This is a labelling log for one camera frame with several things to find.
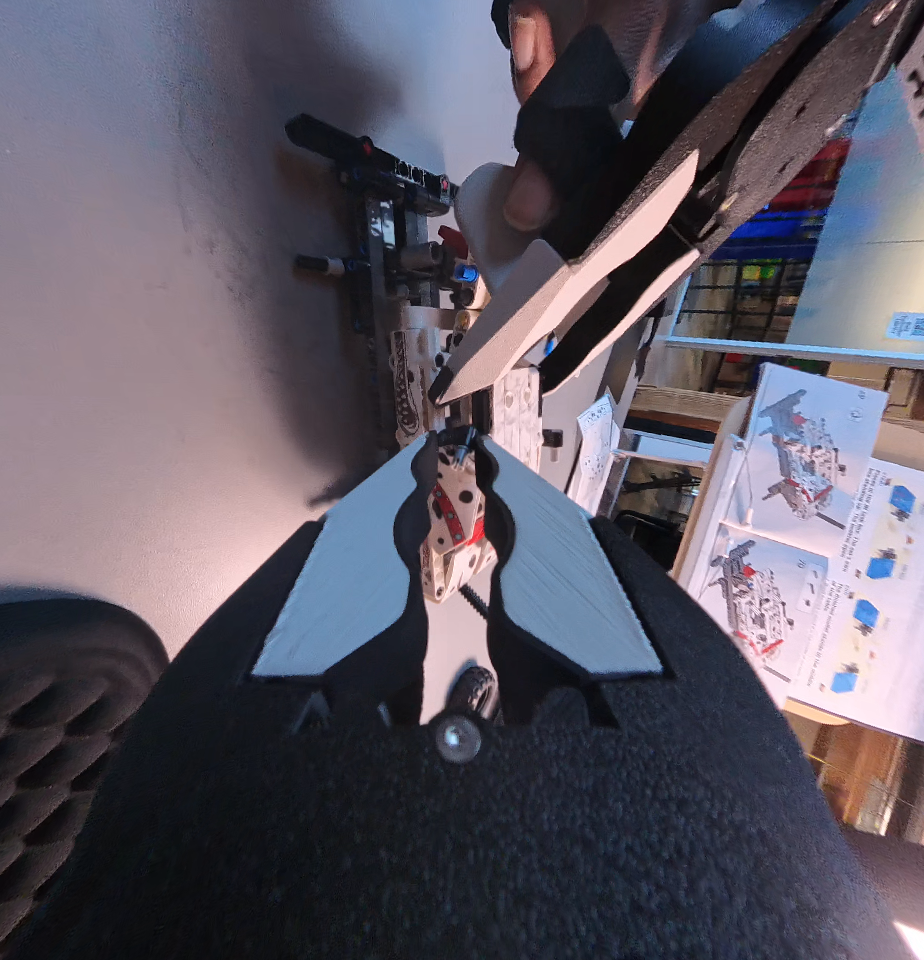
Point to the white booklet stand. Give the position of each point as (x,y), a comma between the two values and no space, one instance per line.
(721,480)

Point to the white lego panel subassembly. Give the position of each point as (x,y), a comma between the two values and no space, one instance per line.
(454,525)

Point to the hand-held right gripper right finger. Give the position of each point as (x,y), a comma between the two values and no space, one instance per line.
(574,600)

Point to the shelf of red blue bins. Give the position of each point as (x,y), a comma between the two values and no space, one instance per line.
(762,285)

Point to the small blue wall sign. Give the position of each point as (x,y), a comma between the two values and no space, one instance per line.
(912,328)

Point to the white lego truck model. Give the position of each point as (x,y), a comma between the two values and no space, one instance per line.
(402,300)

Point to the printed task sheet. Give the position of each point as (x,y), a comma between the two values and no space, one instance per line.
(897,600)

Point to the black lego tyre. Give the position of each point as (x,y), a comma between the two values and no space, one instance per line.
(473,690)

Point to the small black lego connector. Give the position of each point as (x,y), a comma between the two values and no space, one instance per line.
(454,435)

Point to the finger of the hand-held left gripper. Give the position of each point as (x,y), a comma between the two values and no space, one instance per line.
(537,315)
(657,289)

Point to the person's left hand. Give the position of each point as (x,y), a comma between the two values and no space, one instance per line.
(627,30)

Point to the lego instruction booklet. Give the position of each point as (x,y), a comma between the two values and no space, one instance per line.
(792,450)

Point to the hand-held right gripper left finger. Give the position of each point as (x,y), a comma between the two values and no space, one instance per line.
(342,600)

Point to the lego sticker sheet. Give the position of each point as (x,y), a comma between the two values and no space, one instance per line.
(593,450)

